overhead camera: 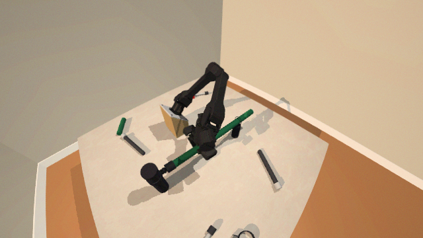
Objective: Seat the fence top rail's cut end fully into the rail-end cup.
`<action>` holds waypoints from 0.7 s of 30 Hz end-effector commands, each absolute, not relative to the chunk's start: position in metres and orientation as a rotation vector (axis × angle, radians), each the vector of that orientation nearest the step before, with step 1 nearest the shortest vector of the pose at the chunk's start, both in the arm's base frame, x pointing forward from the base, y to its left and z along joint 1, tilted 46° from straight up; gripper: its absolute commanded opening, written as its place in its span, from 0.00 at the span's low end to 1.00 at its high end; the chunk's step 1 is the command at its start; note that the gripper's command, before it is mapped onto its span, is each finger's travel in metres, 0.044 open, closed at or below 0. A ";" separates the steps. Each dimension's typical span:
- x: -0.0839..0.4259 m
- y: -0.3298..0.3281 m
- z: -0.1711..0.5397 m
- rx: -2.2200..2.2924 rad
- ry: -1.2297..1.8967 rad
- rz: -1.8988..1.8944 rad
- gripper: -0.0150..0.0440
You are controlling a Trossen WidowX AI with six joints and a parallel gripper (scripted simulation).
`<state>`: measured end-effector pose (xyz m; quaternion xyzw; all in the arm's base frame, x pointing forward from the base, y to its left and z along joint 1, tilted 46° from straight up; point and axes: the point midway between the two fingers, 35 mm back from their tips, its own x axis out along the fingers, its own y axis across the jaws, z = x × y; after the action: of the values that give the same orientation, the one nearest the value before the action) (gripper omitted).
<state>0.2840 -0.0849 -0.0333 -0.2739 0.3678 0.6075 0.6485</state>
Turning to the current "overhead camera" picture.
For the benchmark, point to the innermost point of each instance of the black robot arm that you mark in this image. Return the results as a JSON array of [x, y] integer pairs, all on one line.
[[214, 111]]

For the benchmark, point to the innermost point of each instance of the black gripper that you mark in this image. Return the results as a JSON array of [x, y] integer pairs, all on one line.
[[193, 140]]

